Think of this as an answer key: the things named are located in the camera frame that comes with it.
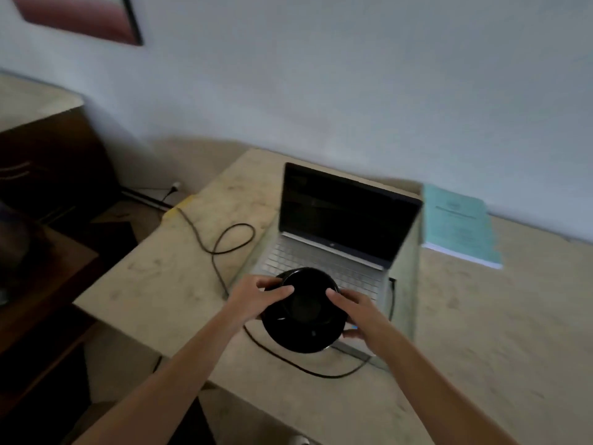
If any person's left hand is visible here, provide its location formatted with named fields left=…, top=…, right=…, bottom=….
left=224, top=274, right=295, bottom=325

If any dark wooden cabinet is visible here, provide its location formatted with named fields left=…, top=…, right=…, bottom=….
left=0, top=74, right=140, bottom=427

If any person's right hand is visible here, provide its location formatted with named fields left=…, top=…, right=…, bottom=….
left=326, top=288, right=394, bottom=344

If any framed wall picture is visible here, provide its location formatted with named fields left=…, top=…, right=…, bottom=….
left=9, top=0, right=144, bottom=47

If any light blue booklet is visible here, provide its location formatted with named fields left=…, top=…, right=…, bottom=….
left=421, top=183, right=504, bottom=270

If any person's right forearm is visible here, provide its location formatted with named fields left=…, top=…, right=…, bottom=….
left=377, top=326, right=522, bottom=445

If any yellow paper piece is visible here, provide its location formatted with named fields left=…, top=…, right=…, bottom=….
left=161, top=194, right=197, bottom=220

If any black cup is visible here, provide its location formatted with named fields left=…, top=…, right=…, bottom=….
left=276, top=268, right=341, bottom=324

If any silver laptop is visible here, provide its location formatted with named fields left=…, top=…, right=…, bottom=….
left=250, top=162, right=423, bottom=369

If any person's left forearm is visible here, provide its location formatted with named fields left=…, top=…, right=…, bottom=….
left=69, top=307, right=245, bottom=445

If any black power cable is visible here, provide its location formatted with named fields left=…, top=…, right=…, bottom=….
left=153, top=205, right=397, bottom=379

